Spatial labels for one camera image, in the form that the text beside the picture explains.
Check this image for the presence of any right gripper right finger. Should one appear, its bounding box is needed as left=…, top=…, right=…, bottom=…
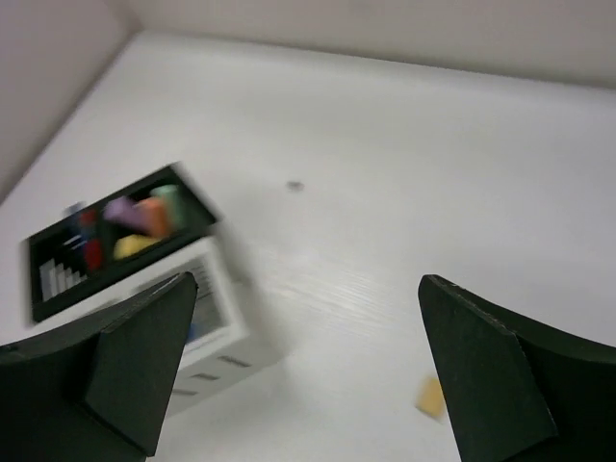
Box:
left=418, top=275, right=615, bottom=461

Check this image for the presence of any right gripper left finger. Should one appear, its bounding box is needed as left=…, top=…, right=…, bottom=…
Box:
left=1, top=272, right=197, bottom=461

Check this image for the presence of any yellow highlighter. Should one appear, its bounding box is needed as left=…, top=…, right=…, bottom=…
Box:
left=114, top=234, right=160, bottom=260

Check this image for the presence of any orange highlighter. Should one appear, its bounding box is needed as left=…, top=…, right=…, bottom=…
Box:
left=137, top=197, right=172, bottom=239

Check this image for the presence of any blue ballpoint pen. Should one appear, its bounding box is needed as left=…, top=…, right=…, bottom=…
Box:
left=65, top=202, right=88, bottom=246

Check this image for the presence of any green highlighter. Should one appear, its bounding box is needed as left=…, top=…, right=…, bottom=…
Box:
left=150, top=184, right=188, bottom=230

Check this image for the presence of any purple highlighter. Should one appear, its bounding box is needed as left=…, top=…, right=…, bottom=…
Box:
left=103, top=195, right=146, bottom=232

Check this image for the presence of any yellow eraser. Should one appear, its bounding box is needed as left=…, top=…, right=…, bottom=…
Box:
left=416, top=376, right=446, bottom=421

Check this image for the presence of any white desk organizer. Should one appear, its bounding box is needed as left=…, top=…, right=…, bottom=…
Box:
left=71, top=237, right=280, bottom=418

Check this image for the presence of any black desk organizer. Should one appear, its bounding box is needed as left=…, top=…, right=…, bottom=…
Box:
left=24, top=164, right=220, bottom=323

